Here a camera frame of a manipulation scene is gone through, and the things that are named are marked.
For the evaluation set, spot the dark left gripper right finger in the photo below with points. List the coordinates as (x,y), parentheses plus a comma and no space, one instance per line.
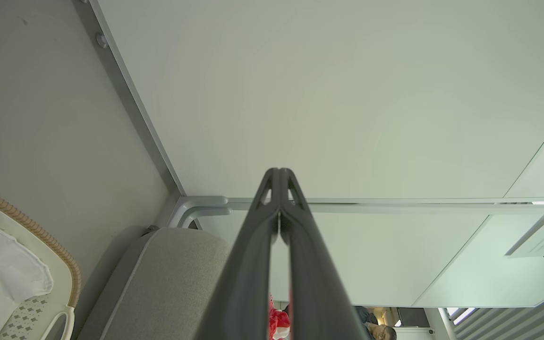
(317,293)

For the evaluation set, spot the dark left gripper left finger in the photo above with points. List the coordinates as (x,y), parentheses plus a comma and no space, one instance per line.
(246,274)

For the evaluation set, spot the red garment white stripes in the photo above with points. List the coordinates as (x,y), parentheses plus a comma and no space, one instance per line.
(279,321)

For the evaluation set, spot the cream laundry basket brown rim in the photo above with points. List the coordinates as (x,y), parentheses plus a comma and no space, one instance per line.
(64,283)

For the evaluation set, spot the person with glasses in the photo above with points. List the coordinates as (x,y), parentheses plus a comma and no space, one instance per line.
(379,333)

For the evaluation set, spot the grey fabric sofa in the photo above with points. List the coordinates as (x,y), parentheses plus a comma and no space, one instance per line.
(168,283)

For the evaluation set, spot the grey curved metal tube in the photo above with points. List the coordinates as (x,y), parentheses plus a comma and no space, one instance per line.
(181,209)

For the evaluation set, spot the grey slatted blind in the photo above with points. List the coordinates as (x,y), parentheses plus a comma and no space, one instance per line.
(513,326)

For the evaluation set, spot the round metal bolt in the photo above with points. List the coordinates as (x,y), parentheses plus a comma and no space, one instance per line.
(101,40)

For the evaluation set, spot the grey wall baseboard strip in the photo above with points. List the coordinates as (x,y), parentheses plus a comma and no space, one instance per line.
(130,99)

